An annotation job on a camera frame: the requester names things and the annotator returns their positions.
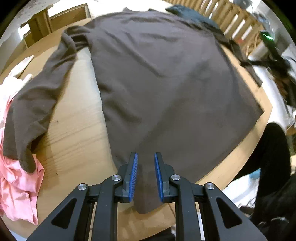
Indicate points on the pink garment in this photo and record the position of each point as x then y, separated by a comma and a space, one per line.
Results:
18, 185

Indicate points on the white lace tablecloth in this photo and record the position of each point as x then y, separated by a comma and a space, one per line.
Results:
57, 5

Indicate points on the dark folded garment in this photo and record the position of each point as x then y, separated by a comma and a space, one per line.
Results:
194, 16

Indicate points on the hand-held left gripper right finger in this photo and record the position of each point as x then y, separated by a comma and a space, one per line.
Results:
159, 176

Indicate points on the white cloth garment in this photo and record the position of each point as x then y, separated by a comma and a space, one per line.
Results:
9, 85

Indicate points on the dark bulky object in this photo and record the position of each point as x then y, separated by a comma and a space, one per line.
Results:
275, 204

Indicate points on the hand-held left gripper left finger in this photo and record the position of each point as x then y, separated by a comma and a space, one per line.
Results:
133, 176

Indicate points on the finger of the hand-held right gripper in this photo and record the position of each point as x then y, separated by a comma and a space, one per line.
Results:
256, 63

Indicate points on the teal slipper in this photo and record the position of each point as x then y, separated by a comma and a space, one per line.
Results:
255, 175

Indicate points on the wooden slatted rack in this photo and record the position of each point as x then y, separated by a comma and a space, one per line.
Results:
233, 20

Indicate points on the brown long-sleeve shirt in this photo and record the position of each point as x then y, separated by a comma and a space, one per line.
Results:
161, 81

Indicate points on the white sock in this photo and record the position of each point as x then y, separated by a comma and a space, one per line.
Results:
23, 64

